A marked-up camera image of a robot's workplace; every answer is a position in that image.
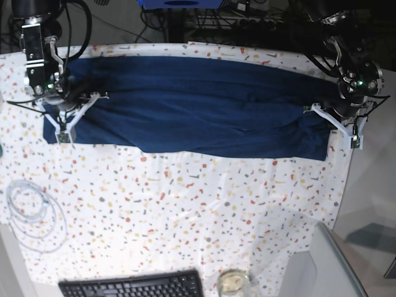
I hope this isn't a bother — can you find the coiled white cable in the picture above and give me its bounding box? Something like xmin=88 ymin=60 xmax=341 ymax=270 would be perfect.
xmin=6 ymin=179 xmax=69 ymax=254

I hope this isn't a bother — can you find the black computer keyboard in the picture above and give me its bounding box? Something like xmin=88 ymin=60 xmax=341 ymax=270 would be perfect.
xmin=58 ymin=270 xmax=204 ymax=297

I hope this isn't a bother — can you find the dark blue t-shirt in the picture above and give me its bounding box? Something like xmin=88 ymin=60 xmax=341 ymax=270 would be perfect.
xmin=42 ymin=55 xmax=341 ymax=161

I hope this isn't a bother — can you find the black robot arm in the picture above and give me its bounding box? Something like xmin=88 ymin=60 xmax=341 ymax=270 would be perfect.
xmin=10 ymin=1 xmax=108 ymax=116
xmin=289 ymin=1 xmax=388 ymax=127

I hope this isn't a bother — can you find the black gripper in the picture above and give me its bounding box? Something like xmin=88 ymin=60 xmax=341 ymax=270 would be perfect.
xmin=43 ymin=76 xmax=107 ymax=115
xmin=324 ymin=95 xmax=390 ymax=122

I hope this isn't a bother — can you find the black power strip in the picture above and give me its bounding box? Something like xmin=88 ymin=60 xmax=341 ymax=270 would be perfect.
xmin=235 ymin=17 xmax=289 ymax=31

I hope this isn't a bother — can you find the clear glass jar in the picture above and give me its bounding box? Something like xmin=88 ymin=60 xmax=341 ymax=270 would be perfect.
xmin=217 ymin=269 xmax=251 ymax=297

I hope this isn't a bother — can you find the terrazzo patterned table cloth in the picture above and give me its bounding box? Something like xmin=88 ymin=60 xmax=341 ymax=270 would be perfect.
xmin=1 ymin=53 xmax=352 ymax=296

